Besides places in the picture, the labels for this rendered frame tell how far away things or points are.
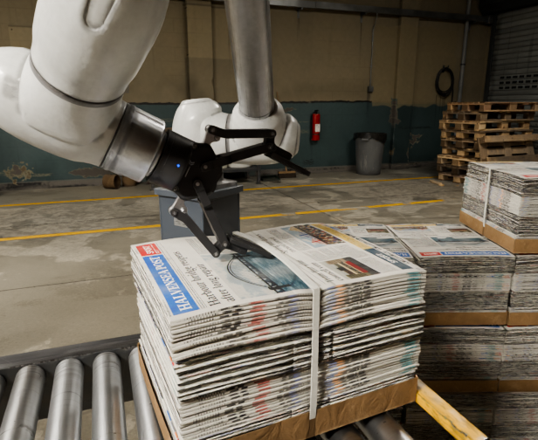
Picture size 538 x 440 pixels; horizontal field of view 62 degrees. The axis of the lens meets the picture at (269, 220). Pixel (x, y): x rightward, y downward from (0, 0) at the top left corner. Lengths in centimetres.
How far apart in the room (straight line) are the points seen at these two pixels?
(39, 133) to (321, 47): 818
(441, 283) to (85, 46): 120
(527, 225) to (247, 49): 93
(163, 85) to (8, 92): 721
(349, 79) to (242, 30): 782
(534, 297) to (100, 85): 137
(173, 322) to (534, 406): 143
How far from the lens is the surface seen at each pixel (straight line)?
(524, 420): 179
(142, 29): 47
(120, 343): 96
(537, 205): 149
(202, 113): 138
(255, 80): 120
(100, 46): 47
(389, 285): 65
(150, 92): 773
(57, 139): 58
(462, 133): 795
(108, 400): 81
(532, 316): 160
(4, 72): 58
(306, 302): 58
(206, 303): 54
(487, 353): 159
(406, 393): 77
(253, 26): 110
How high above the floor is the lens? 126
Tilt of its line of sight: 14 degrees down
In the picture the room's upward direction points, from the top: straight up
